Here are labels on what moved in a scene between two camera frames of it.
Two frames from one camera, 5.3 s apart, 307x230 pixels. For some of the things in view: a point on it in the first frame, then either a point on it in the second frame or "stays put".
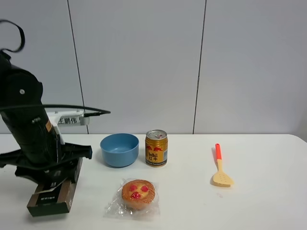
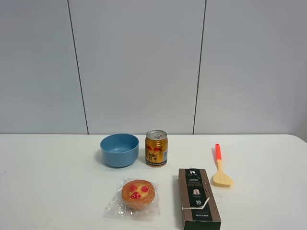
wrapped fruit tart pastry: x=134 y=198 stays put
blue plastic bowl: x=119 y=150 stays put
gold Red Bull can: x=156 y=148 stays put
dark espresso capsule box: x=54 y=199 → x=200 y=209
